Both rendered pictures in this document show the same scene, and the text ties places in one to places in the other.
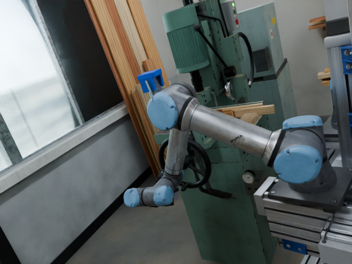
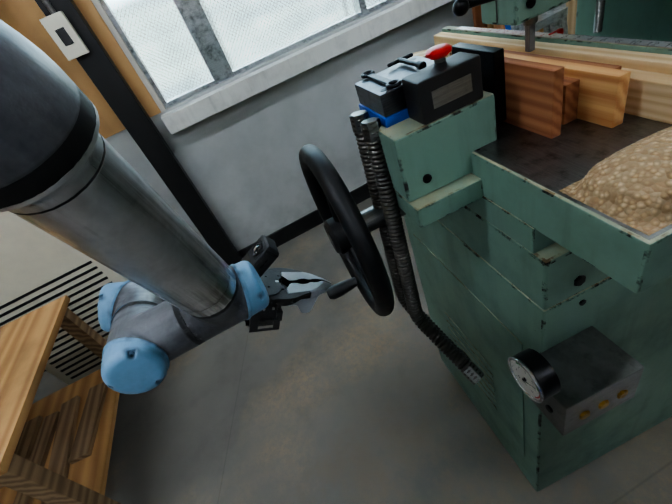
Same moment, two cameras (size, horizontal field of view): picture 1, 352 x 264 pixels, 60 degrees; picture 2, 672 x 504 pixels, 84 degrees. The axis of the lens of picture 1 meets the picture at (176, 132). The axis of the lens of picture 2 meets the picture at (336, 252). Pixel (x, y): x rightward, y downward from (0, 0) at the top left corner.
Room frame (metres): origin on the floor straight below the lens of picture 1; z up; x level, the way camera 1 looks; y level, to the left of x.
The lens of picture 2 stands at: (1.05, -0.34, 1.15)
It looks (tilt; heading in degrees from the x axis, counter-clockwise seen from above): 38 degrees down; 50
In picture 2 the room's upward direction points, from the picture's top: 24 degrees counter-clockwise
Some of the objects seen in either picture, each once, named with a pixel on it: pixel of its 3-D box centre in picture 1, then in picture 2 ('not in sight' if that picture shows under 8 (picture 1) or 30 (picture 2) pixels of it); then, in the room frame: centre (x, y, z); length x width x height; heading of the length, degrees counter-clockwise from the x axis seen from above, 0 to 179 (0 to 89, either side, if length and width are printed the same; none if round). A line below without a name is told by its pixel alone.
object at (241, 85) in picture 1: (239, 86); not in sight; (1.71, -0.43, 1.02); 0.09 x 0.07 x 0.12; 54
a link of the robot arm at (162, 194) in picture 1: (160, 193); (149, 340); (1.09, 0.13, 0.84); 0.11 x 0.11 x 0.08; 57
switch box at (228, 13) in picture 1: (229, 16); not in sight; (1.83, -0.49, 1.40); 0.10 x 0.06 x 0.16; 144
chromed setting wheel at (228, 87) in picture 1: (230, 89); not in sight; (1.69, -0.37, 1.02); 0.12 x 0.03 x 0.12; 144
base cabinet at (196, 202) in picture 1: (235, 189); (571, 291); (1.75, -0.26, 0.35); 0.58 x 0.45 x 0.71; 144
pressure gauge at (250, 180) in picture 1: (249, 177); (535, 376); (1.33, -0.28, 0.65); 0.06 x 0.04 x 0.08; 54
